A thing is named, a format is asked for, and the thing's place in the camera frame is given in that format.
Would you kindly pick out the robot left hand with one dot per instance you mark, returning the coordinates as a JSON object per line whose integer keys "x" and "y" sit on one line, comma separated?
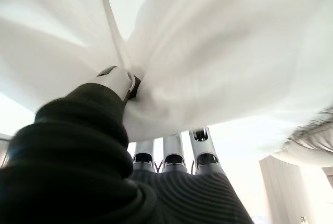
{"x": 78, "y": 156}

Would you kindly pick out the white duvet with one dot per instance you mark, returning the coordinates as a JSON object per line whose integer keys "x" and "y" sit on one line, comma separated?
{"x": 208, "y": 52}

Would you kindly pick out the light wooden cabinet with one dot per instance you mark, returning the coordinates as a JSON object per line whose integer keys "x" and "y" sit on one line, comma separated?
{"x": 281, "y": 190}

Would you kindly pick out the pale fringed textured blanket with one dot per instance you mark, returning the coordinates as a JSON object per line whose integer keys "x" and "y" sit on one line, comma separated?
{"x": 312, "y": 148}

